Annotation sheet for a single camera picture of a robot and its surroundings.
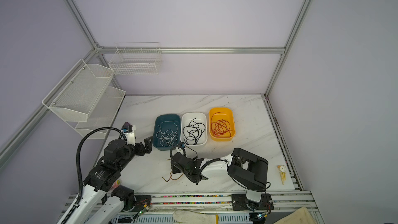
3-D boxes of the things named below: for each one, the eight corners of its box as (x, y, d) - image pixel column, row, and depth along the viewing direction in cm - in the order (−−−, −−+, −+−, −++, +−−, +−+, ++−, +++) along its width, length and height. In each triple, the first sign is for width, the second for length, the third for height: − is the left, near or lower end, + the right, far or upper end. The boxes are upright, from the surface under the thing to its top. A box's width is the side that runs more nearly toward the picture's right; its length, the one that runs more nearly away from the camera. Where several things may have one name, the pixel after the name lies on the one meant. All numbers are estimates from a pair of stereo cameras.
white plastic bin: (178, 147, 94) (177, 143, 90) (182, 117, 109) (181, 112, 105) (207, 147, 94) (207, 143, 90) (206, 117, 109) (207, 112, 105)
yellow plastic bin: (209, 141, 97) (209, 137, 93) (208, 111, 113) (208, 107, 109) (235, 141, 97) (237, 137, 94) (231, 111, 113) (232, 107, 109)
